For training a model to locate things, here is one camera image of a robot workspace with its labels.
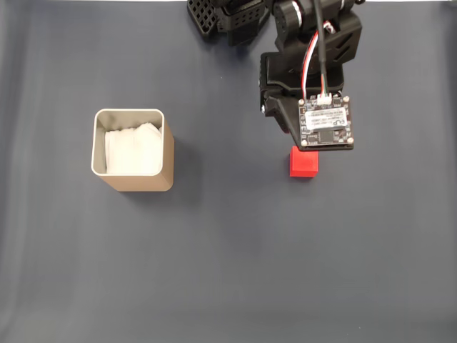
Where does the red cube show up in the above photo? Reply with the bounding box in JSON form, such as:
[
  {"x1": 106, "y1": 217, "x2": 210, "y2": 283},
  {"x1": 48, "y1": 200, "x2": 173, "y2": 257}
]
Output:
[{"x1": 288, "y1": 145, "x2": 320, "y2": 179}]

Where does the gold metal square box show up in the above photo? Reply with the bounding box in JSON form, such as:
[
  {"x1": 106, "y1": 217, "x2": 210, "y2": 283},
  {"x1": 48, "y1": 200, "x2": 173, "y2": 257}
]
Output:
[{"x1": 91, "y1": 108, "x2": 175, "y2": 193}]

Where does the dark blue table mat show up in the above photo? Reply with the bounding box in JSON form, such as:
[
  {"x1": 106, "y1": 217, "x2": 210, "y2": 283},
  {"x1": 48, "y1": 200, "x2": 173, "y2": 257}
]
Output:
[{"x1": 0, "y1": 1, "x2": 457, "y2": 343}]

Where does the white tissue paper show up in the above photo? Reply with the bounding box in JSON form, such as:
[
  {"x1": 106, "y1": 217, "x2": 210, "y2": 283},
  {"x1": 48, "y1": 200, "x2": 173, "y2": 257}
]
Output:
[{"x1": 104, "y1": 121, "x2": 164, "y2": 175}]

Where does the red white servo wire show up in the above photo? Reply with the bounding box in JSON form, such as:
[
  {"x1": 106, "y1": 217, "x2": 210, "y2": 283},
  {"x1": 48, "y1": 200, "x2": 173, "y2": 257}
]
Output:
[{"x1": 301, "y1": 21, "x2": 336, "y2": 99}]

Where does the camera circuit board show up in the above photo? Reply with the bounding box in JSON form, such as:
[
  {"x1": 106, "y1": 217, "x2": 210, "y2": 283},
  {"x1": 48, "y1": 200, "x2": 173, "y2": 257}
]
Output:
[{"x1": 298, "y1": 93, "x2": 356, "y2": 151}]

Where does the black camera cable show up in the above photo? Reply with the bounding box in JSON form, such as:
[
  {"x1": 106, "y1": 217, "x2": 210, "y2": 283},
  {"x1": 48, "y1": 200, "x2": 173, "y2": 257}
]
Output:
[{"x1": 311, "y1": 0, "x2": 331, "y2": 99}]

